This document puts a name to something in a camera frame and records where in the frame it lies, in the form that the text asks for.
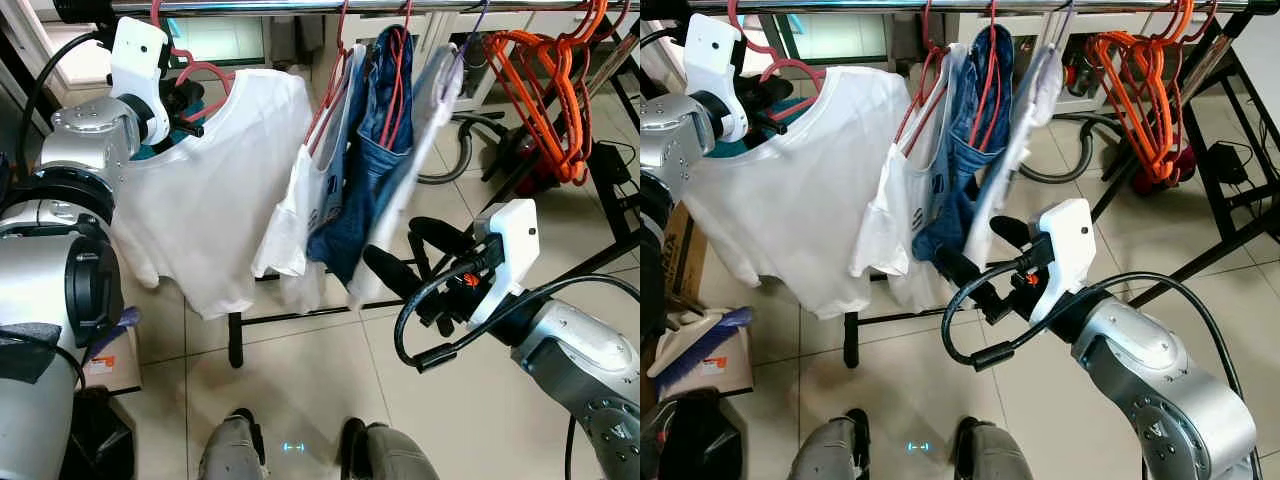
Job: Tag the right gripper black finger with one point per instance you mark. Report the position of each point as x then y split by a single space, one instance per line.
1012 233
962 268
392 270
438 237

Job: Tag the dark red clothes hanger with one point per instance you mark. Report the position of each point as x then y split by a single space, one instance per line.
800 64
210 65

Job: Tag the white t-shirt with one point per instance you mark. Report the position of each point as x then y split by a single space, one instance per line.
800 200
220 200

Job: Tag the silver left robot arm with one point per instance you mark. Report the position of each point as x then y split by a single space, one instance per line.
80 130
670 130

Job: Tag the red hanger with shorts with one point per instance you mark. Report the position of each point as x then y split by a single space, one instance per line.
397 90
990 80

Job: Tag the orange plastic hanger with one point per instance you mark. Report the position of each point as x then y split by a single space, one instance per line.
1170 50
1130 90
530 90
580 60

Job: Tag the red hanger with tank top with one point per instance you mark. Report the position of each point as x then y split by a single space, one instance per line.
925 30
342 30

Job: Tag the purple clothes hanger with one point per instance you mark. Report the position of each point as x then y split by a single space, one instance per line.
478 22
1065 20

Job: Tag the white printed tank top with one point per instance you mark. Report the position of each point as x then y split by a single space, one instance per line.
300 200
900 200

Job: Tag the red vacuum cleaner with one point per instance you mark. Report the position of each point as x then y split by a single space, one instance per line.
1150 177
540 172

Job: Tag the black power adapter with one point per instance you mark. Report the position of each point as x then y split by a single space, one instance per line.
1225 160
605 160

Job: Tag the grey robot right foot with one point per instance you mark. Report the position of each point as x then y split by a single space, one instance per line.
385 455
990 455

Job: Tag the grey robot foot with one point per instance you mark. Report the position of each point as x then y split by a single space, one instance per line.
385 455
230 450
825 450
990 455

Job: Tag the brown cardboard box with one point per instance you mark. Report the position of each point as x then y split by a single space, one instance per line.
685 255

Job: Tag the grey robot left foot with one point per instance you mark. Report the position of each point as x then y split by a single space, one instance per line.
230 450
825 450

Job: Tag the purple brush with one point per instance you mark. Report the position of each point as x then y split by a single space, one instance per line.
112 330
700 350

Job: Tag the white box with orange label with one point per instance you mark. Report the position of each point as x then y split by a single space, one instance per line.
725 375
112 375

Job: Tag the black robot waist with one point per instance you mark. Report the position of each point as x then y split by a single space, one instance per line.
95 440
690 440

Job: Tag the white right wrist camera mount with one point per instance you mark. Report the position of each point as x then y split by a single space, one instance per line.
510 240
1065 240

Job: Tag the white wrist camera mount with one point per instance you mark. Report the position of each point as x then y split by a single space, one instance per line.
510 240
138 60
715 55
1065 240

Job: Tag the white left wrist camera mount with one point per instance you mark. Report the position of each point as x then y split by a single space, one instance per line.
138 60
715 55

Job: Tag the silver clothes rail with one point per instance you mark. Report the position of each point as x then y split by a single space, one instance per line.
350 6
900 5

